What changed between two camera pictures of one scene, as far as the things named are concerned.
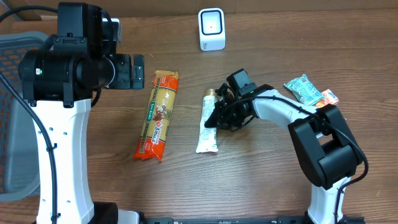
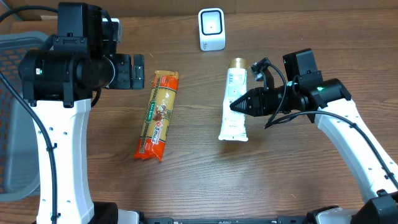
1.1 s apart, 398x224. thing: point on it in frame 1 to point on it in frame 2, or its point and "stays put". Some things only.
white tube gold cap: [208, 140] to [233, 124]
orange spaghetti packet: [153, 132] stays put
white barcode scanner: [211, 22] stays put
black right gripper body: [233, 117] to [268, 101]
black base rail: [281, 219] stays put
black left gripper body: [137, 71] stays put
